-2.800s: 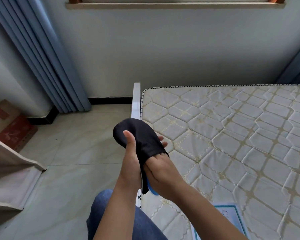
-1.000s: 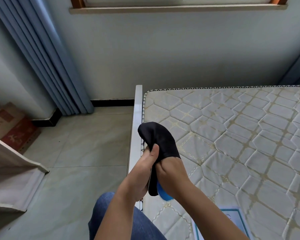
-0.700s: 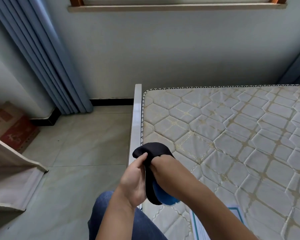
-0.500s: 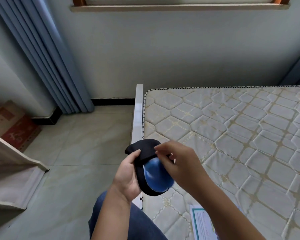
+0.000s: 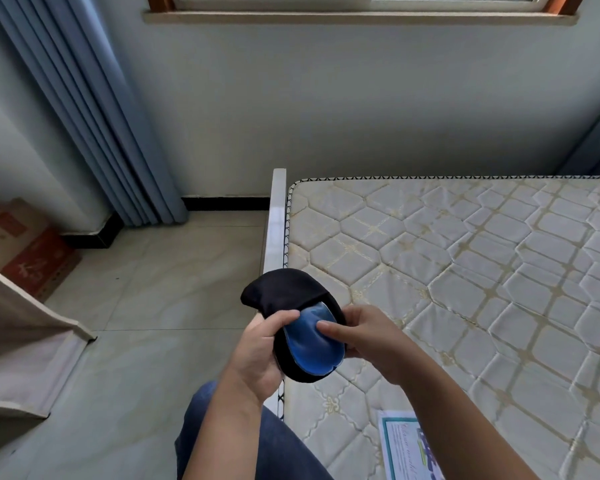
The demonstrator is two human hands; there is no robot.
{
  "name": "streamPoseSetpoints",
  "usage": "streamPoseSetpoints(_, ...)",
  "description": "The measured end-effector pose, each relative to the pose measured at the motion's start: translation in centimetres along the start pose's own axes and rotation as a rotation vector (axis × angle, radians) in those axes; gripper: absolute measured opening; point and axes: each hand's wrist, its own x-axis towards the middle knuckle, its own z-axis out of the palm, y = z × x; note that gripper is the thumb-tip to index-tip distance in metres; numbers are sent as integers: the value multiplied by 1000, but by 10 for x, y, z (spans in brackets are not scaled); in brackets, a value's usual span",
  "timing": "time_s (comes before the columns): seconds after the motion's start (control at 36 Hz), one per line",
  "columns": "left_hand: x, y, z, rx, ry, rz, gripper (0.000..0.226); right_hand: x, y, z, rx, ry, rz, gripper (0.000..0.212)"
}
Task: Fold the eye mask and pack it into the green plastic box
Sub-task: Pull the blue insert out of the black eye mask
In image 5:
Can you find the person's left forearm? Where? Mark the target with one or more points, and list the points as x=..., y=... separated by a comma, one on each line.
x=220, y=434

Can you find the black baseboard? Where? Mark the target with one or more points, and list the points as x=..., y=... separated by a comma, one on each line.
x=225, y=203

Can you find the person's right forearm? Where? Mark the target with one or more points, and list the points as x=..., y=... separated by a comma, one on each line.
x=455, y=429

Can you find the blue pleated curtain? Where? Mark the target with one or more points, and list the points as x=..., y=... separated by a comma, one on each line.
x=80, y=94

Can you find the white bed frame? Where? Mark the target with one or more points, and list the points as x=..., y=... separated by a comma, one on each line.
x=278, y=219

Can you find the black and blue sleep mask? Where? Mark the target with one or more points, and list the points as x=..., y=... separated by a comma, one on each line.
x=280, y=289

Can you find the brown printed cardboard box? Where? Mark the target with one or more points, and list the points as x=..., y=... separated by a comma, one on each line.
x=25, y=244

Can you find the white quilted mattress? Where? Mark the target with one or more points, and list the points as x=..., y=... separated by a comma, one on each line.
x=480, y=294

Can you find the person's right thumb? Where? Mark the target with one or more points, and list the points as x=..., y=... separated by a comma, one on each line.
x=335, y=329

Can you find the wooden window frame with sill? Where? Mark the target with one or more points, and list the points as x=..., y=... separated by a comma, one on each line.
x=360, y=17

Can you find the white teal-bordered mattress label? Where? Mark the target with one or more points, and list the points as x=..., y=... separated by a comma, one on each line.
x=400, y=444

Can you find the person's right hand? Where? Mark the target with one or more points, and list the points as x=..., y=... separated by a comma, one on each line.
x=372, y=339

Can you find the person's left thumb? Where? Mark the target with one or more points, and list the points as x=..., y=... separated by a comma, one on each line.
x=280, y=319

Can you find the person's blue jeans leg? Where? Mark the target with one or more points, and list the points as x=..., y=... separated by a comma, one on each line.
x=285, y=454

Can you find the person's left hand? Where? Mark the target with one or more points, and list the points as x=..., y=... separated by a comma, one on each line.
x=252, y=354

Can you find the beige fabric wardrobe cover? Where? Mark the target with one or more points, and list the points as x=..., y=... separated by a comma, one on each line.
x=20, y=344

